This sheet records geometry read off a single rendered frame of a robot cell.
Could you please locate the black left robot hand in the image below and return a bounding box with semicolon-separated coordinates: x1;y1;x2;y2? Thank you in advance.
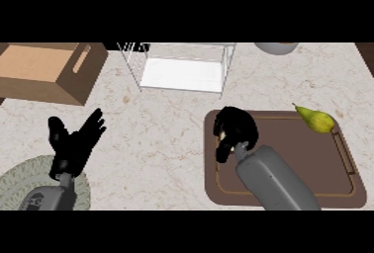
48;107;109;181

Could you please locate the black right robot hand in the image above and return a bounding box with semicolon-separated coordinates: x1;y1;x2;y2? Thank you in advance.
212;105;261;164

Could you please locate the brown tray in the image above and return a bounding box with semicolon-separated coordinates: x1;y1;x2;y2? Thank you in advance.
202;109;369;210

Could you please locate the grey-green round placemat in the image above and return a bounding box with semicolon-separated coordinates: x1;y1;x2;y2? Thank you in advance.
0;154;92;211

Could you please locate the yellow-green pear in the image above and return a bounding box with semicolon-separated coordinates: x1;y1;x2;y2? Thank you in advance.
292;102;338;134

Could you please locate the brown cardboard box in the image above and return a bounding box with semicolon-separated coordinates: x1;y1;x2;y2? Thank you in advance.
0;42;110;107

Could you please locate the grey bowl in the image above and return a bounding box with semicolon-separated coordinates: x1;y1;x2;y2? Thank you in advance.
253;42;301;56

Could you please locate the dark brown block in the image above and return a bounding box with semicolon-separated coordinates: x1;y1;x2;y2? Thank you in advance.
354;42;374;79

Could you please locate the white wire tiered shelf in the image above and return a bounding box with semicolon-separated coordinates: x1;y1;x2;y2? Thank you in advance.
116;42;239;101

